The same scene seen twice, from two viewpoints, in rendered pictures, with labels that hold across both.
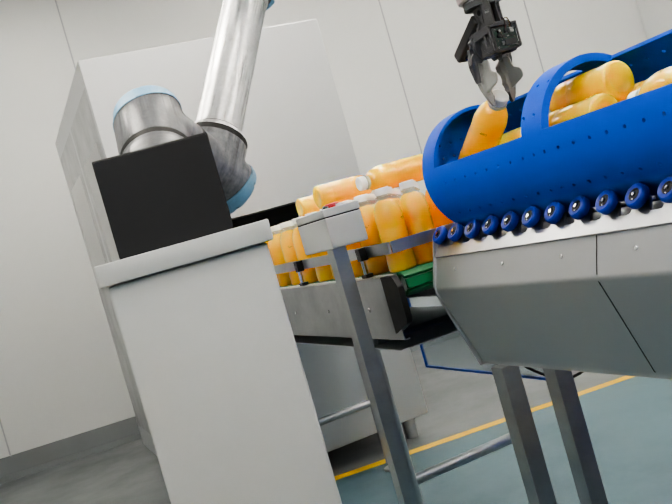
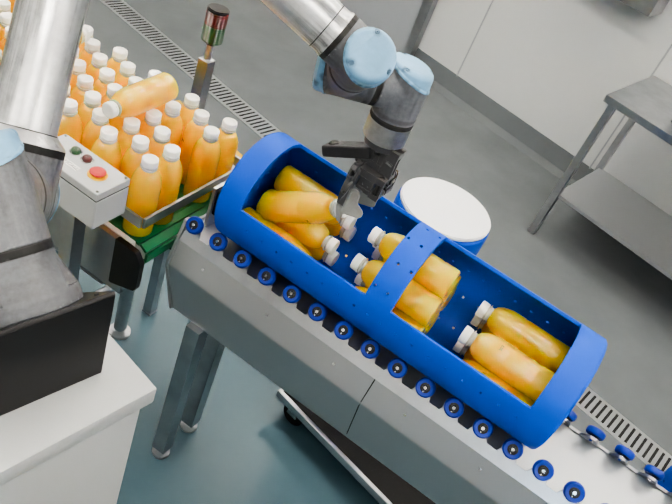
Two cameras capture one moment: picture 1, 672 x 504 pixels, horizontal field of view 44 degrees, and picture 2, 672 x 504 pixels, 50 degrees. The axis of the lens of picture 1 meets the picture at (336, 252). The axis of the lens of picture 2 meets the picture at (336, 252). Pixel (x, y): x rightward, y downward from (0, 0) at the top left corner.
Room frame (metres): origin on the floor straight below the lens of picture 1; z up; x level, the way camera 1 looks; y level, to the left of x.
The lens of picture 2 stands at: (0.90, 0.57, 2.10)
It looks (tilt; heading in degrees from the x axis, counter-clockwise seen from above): 38 degrees down; 309
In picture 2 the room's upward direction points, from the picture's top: 24 degrees clockwise
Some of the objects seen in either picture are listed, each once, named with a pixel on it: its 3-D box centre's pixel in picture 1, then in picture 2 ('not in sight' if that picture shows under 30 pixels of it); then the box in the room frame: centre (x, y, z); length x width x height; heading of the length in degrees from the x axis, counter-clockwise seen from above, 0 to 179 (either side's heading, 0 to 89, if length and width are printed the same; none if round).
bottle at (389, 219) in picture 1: (393, 231); (143, 197); (2.09, -0.15, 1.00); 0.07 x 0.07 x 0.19
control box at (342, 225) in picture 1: (330, 228); (78, 180); (2.12, 0.00, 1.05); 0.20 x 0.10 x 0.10; 22
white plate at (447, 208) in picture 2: not in sight; (445, 208); (1.82, -0.95, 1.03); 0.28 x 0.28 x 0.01
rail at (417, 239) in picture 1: (458, 226); (198, 193); (2.11, -0.32, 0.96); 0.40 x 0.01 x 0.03; 112
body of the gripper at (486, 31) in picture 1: (489, 29); (375, 165); (1.69, -0.43, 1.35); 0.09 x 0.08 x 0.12; 22
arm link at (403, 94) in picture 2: not in sight; (401, 91); (1.71, -0.42, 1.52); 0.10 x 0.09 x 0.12; 57
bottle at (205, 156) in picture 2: not in sight; (203, 166); (2.17, -0.36, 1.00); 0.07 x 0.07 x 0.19
